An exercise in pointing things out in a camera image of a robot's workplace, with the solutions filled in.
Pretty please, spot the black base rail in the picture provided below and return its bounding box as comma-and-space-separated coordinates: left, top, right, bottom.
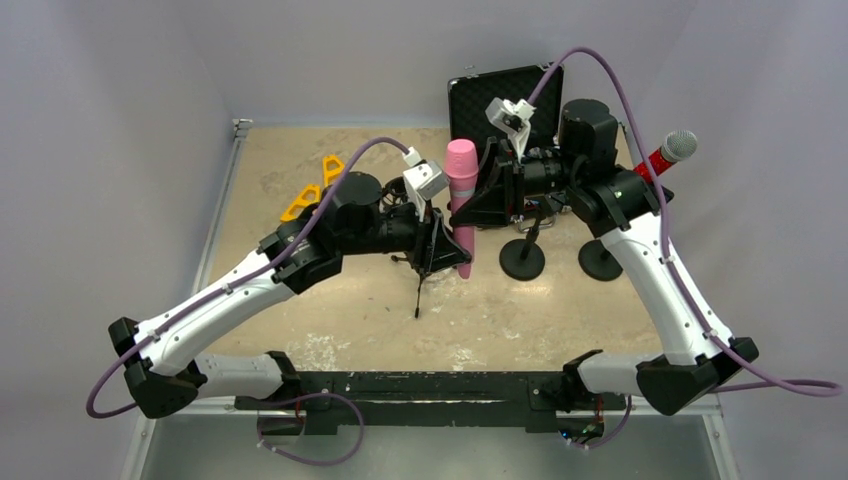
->
234, 371, 626, 435

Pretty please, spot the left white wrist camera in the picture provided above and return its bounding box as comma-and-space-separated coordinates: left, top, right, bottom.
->
402, 161, 450, 223

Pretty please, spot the yellow triangle stand near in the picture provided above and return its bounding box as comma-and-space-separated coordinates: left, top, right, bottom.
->
280, 184, 322, 222

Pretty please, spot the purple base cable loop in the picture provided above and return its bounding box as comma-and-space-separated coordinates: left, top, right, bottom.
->
256, 393, 366, 468

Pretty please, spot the pink microphone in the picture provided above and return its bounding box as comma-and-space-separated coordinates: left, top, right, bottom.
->
444, 139, 479, 280

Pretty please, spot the black poker chip case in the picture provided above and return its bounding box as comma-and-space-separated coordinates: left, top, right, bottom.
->
447, 61, 574, 233

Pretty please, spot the red glitter microphone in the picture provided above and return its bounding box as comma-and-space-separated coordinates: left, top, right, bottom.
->
633, 130, 698, 183

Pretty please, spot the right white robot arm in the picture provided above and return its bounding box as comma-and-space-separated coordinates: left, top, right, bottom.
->
451, 99, 759, 415

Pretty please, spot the yellow triangle stand far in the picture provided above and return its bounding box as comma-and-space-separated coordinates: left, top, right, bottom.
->
322, 155, 345, 188

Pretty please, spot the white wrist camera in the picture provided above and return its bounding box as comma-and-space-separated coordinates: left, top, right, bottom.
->
402, 161, 450, 223
485, 98, 536, 160

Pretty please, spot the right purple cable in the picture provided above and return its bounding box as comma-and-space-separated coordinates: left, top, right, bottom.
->
526, 46, 844, 399

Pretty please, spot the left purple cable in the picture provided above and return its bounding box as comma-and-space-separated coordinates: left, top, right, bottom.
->
86, 137, 422, 420

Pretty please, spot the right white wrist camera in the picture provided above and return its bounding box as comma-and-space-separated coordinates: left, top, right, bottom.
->
485, 98, 536, 160

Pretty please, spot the black tripod mic stand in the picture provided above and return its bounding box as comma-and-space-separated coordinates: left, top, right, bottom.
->
380, 178, 432, 321

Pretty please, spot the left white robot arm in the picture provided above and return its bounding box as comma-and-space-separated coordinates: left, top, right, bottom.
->
109, 172, 472, 419

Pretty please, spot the yellow triangle stand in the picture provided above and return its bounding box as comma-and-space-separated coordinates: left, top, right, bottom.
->
322, 155, 345, 188
280, 184, 322, 222

